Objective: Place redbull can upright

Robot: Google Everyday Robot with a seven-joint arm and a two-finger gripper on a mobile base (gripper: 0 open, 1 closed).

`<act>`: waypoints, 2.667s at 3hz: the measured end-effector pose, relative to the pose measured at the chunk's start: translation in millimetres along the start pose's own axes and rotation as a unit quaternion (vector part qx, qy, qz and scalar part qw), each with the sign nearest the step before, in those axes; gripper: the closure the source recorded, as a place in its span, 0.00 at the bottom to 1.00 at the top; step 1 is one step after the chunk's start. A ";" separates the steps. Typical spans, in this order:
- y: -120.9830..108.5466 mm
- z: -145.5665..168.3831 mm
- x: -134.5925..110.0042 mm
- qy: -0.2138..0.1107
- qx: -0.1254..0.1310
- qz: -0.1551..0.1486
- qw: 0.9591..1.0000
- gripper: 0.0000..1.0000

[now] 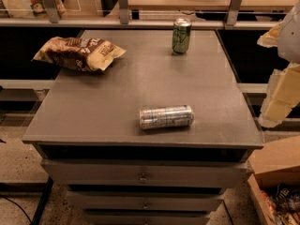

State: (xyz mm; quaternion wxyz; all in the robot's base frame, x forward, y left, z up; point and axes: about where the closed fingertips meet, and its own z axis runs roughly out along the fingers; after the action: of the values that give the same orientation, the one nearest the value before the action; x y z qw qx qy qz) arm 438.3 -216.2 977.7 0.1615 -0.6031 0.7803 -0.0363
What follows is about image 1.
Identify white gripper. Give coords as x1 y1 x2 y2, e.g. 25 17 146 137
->
257 1 300 128

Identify silver redbull can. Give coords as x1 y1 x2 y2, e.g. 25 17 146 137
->
139 105 194 129

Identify green soda can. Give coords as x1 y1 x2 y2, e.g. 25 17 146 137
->
172 18 192 53

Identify cardboard box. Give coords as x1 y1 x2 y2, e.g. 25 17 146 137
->
247 136 300 225

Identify snack packets in box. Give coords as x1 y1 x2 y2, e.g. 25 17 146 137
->
262 184 300 225

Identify brown chip bag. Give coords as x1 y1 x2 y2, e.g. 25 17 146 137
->
34 37 126 72

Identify grey drawer cabinet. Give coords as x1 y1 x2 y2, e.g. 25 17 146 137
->
23 30 263 225

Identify metal railing frame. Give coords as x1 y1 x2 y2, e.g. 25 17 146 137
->
0 0 300 30

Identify black floor cable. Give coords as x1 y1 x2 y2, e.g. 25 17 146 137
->
0 194 34 225

